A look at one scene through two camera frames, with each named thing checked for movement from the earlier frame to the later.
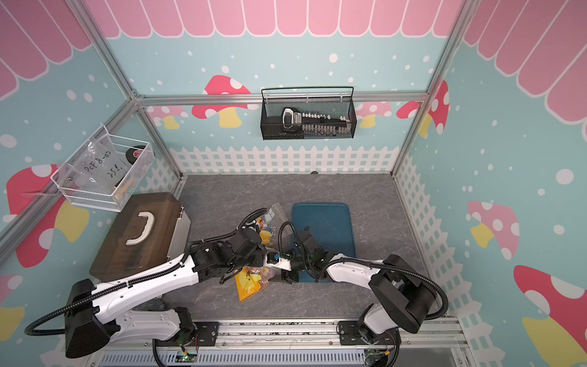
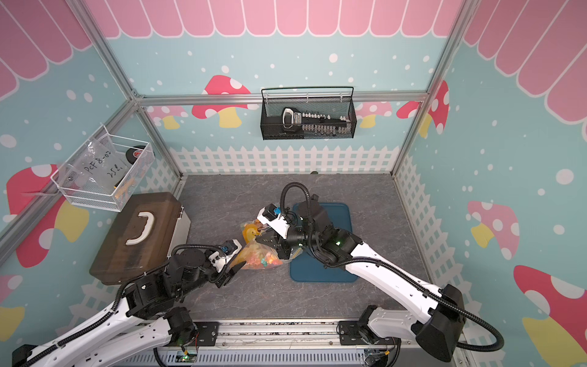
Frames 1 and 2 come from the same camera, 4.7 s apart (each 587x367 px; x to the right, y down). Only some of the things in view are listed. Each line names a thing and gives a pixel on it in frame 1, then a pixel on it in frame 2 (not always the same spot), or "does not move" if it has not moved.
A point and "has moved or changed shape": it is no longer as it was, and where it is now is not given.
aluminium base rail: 440,342 does not move
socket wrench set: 293,120 does not move
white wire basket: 105,171 does not move
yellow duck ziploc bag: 251,280 has moved or changed shape
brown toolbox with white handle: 150,228 does not move
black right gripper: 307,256 to 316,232
